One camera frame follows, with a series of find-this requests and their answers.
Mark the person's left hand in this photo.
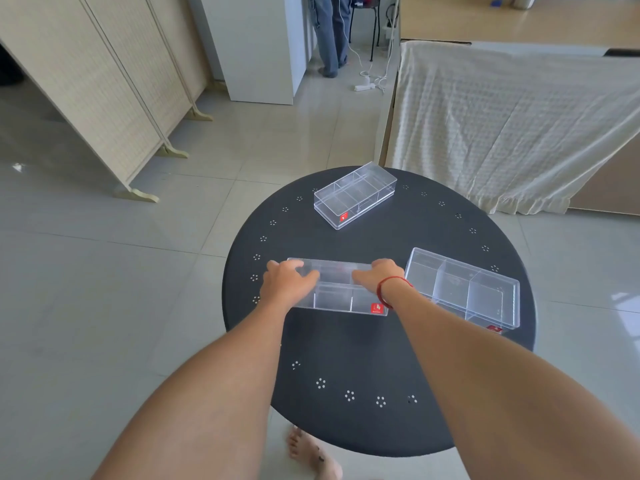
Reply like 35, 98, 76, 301
258, 260, 321, 310

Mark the person's right hand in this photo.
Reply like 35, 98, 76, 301
351, 259, 407, 309

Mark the clear plastic compartment box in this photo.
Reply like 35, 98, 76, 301
403, 248, 521, 335
286, 258, 390, 317
313, 162, 398, 231

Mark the person's right forearm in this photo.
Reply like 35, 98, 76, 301
381, 280, 640, 480

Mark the person's left forearm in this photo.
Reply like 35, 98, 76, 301
92, 298, 297, 480

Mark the round black table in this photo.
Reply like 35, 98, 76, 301
222, 167, 537, 458

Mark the person's bare foot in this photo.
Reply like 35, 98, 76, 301
286, 426, 344, 480

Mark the cream fabric cover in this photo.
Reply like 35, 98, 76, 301
385, 41, 640, 216

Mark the white cabinet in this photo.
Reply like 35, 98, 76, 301
199, 0, 314, 106

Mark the black chair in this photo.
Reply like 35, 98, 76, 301
348, 0, 383, 62

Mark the beige folding screen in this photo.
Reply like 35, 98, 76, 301
0, 0, 214, 204

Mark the wooden table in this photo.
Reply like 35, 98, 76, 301
399, 0, 640, 50

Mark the red string bracelet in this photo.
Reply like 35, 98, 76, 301
376, 276, 415, 310

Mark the white cable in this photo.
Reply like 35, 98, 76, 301
332, 0, 401, 93

